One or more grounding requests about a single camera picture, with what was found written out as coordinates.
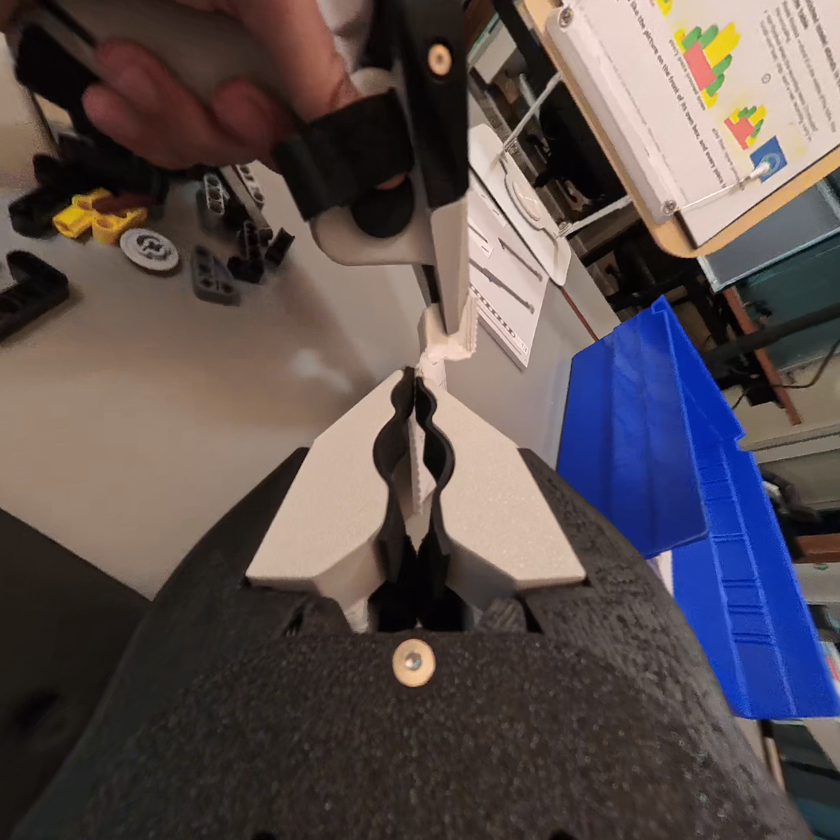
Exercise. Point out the lego instruction booklet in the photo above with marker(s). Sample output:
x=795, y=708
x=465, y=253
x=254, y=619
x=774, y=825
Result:
x=505, y=289

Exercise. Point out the small white paper bag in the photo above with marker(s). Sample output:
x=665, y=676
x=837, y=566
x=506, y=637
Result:
x=446, y=348

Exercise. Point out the pile of mixed lego pieces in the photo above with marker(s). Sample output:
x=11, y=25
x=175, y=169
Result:
x=85, y=180

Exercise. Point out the person's left hand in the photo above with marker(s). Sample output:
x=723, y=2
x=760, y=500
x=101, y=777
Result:
x=197, y=131

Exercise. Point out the black angled lego beam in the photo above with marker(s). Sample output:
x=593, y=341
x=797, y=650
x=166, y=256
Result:
x=33, y=289

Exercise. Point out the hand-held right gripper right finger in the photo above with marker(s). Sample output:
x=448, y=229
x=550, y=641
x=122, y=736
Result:
x=512, y=518

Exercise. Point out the wooden instruction sign board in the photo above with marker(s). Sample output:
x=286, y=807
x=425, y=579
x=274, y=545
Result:
x=722, y=98

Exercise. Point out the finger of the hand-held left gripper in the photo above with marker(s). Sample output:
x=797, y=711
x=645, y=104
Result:
x=453, y=262

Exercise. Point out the blue plastic bin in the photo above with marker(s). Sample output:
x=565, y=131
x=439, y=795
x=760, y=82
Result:
x=656, y=426

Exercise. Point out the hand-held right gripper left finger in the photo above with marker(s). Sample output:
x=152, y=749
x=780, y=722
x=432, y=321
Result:
x=321, y=518

